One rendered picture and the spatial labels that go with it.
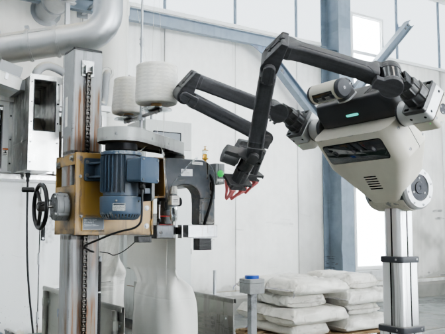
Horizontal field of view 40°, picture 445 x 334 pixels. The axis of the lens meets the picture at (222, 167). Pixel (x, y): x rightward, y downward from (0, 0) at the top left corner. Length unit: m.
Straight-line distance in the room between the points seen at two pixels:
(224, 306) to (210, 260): 4.53
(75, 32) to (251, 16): 3.61
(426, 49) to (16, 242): 7.41
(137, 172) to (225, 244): 5.34
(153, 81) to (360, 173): 0.85
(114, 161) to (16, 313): 3.07
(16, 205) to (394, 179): 3.48
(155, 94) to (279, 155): 5.77
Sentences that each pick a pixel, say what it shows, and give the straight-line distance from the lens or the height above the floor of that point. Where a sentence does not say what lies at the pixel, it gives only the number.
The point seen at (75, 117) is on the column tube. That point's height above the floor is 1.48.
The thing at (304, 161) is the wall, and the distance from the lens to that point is 8.27.
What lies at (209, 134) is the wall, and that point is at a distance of 7.42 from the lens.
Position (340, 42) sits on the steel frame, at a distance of 8.53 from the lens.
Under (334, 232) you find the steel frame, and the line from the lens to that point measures 8.42.
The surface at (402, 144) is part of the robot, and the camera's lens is 2.18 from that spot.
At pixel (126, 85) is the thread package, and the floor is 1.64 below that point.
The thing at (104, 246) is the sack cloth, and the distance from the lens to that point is 3.25.
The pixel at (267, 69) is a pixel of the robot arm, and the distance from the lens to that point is 1.93.
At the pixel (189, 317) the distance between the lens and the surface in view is 2.56.
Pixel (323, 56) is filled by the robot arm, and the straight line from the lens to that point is 1.94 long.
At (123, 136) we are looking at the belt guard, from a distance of 2.22.
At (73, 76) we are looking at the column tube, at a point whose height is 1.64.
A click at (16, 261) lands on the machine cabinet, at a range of 5.12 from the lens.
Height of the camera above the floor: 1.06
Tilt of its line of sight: 6 degrees up
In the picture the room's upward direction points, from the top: straight up
